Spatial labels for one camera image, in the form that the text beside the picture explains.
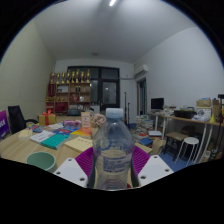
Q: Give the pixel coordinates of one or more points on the long wooden side desk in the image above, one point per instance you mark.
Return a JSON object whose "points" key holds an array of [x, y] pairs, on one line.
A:
{"points": [[200, 120]]}

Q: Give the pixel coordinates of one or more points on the large yellow envelope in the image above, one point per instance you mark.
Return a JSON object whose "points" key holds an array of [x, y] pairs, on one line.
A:
{"points": [[79, 144]]}

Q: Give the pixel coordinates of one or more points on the blue book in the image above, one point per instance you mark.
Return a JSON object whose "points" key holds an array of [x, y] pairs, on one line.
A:
{"points": [[65, 130]]}

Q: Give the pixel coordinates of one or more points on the black microphone stand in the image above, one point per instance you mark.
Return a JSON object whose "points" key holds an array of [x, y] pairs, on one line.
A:
{"points": [[126, 106]]}

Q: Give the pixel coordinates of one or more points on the purple sign board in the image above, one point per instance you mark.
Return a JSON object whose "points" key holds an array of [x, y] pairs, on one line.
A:
{"points": [[4, 124]]}

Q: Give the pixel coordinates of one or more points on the pink box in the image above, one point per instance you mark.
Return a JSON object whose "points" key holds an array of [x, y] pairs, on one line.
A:
{"points": [[71, 123]]}

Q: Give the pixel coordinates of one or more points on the potted pink flowers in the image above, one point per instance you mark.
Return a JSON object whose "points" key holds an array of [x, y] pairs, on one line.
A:
{"points": [[97, 120]]}

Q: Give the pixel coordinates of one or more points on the wooden shelf unit with trophies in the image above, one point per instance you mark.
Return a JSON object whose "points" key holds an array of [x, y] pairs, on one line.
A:
{"points": [[68, 95]]}

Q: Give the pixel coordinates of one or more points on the white book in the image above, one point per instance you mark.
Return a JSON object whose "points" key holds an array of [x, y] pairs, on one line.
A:
{"points": [[41, 136]]}

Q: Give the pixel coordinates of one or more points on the white round stool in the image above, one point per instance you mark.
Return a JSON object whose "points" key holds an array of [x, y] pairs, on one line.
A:
{"points": [[190, 140]]}

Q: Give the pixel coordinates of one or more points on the pale green cup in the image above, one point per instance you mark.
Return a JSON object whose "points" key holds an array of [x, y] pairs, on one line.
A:
{"points": [[40, 160]]}

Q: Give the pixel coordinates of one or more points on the yellow gift box red ribbon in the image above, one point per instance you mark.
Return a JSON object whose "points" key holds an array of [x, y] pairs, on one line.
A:
{"points": [[47, 119]]}

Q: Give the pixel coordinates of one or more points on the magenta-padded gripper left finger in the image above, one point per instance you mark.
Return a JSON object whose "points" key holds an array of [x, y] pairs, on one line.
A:
{"points": [[71, 171]]}

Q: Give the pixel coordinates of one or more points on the black printer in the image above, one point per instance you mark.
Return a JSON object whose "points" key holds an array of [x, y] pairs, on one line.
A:
{"points": [[185, 114]]}

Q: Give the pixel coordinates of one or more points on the teal book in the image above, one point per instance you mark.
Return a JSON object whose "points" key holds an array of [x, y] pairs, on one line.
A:
{"points": [[55, 141]]}

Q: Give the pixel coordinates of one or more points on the tan standing card box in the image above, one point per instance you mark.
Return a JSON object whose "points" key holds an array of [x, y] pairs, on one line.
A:
{"points": [[85, 120]]}

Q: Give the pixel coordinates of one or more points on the black office chair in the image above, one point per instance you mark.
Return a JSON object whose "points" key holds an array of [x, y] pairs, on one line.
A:
{"points": [[16, 118]]}

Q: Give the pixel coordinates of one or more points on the white wall air conditioner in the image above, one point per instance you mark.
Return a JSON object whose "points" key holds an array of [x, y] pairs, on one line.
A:
{"points": [[141, 70]]}

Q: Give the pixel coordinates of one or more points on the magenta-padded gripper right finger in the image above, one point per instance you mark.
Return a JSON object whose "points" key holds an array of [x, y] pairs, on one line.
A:
{"points": [[155, 170]]}

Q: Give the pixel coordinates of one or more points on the stack of books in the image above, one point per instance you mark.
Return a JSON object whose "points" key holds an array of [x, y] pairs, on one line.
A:
{"points": [[144, 125]]}

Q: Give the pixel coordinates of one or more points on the orange book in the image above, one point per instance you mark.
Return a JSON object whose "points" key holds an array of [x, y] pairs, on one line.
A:
{"points": [[82, 132]]}

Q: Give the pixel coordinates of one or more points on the black computer monitor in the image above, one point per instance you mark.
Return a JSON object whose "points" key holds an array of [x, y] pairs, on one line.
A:
{"points": [[157, 103]]}

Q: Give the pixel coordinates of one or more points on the small yellow envelope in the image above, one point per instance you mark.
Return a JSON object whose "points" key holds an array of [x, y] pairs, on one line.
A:
{"points": [[25, 133]]}

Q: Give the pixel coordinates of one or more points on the clear plastic water bottle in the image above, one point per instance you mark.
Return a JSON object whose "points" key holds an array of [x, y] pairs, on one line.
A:
{"points": [[113, 150]]}

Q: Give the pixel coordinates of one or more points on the brown wooden stool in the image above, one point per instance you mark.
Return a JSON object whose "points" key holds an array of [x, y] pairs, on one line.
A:
{"points": [[176, 136]]}

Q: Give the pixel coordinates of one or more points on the flat round red coaster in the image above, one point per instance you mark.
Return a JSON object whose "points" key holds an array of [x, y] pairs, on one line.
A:
{"points": [[128, 185]]}

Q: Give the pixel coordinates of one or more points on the dark glass door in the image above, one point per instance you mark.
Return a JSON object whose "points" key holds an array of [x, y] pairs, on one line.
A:
{"points": [[108, 90]]}

